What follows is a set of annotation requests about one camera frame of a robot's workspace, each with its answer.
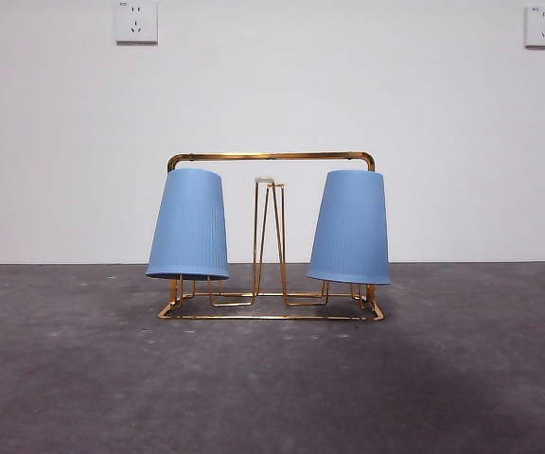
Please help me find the gold wire cup rack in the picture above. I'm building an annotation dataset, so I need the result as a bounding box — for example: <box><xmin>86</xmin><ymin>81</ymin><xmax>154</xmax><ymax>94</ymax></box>
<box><xmin>157</xmin><ymin>150</ymin><xmax>386</xmax><ymax>323</ymax></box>

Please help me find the blue ribbed plastic cup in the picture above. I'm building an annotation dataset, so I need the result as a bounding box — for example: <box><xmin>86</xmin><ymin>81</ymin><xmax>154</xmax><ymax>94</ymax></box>
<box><xmin>306</xmin><ymin>169</ymin><xmax>392</xmax><ymax>287</ymax></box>
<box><xmin>144</xmin><ymin>168</ymin><xmax>230</xmax><ymax>281</ymax></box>

